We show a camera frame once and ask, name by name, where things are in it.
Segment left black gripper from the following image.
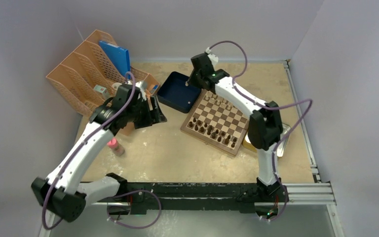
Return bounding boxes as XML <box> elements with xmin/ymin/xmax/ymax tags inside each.
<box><xmin>126</xmin><ymin>95</ymin><xmax>166</xmax><ymax>129</ymax></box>

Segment dark blue tray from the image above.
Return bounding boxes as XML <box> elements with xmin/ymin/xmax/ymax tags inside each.
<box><xmin>157</xmin><ymin>71</ymin><xmax>201</xmax><ymax>114</ymax></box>

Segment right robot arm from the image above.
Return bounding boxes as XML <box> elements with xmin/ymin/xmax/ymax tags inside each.
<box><xmin>188</xmin><ymin>53</ymin><xmax>283</xmax><ymax>201</ymax></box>

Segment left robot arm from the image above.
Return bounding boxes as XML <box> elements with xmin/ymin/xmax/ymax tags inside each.
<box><xmin>31</xmin><ymin>84</ymin><xmax>167</xmax><ymax>230</ymax></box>

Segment light pieces on board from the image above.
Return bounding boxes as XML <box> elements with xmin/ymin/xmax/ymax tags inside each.
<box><xmin>207</xmin><ymin>92</ymin><xmax>233</xmax><ymax>111</ymax></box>

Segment wooden chess board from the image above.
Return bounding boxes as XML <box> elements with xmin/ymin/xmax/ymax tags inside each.
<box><xmin>180</xmin><ymin>90</ymin><xmax>249</xmax><ymax>157</ymax></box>

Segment row of dark chess pieces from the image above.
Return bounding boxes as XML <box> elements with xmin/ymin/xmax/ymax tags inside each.
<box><xmin>184</xmin><ymin>117</ymin><xmax>243</xmax><ymax>149</ymax></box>

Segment small grey box in organizer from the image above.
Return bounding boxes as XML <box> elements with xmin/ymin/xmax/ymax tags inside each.
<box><xmin>93</xmin><ymin>85</ymin><xmax>111</xmax><ymax>100</ymax></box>

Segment pink capped bottle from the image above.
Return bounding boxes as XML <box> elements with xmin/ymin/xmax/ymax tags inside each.
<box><xmin>107</xmin><ymin>138</ymin><xmax>125</xmax><ymax>156</ymax></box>

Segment blue folder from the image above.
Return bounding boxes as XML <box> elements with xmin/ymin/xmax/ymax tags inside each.
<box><xmin>99</xmin><ymin>40</ymin><xmax>131</xmax><ymax>79</ymax></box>

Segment orange plastic file organizer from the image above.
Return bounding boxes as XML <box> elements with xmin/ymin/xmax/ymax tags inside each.
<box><xmin>46</xmin><ymin>30</ymin><xmax>161</xmax><ymax>136</ymax></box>

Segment metal tin box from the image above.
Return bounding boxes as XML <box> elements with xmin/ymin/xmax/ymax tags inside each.
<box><xmin>242</xmin><ymin>123</ymin><xmax>291</xmax><ymax>158</ymax></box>

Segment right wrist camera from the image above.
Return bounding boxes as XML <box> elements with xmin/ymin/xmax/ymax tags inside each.
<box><xmin>205</xmin><ymin>47</ymin><xmax>219</xmax><ymax>66</ymax></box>

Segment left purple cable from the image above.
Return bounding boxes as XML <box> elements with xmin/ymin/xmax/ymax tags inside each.
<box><xmin>41</xmin><ymin>71</ymin><xmax>162</xmax><ymax>231</ymax></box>

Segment purple cable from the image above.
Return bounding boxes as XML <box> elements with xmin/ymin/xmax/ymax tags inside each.
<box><xmin>41</xmin><ymin>71</ymin><xmax>162</xmax><ymax>231</ymax></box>
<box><xmin>207</xmin><ymin>40</ymin><xmax>313</xmax><ymax>222</ymax></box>

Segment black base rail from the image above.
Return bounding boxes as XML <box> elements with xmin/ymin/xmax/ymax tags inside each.
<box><xmin>105</xmin><ymin>181</ymin><xmax>289</xmax><ymax>216</ymax></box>

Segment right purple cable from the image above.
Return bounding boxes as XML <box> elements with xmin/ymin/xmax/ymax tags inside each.
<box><xmin>207</xmin><ymin>40</ymin><xmax>313</xmax><ymax>222</ymax></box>

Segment aluminium frame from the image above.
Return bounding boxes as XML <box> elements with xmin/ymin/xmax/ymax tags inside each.
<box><xmin>46</xmin><ymin>183</ymin><xmax>344</xmax><ymax>237</ymax></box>

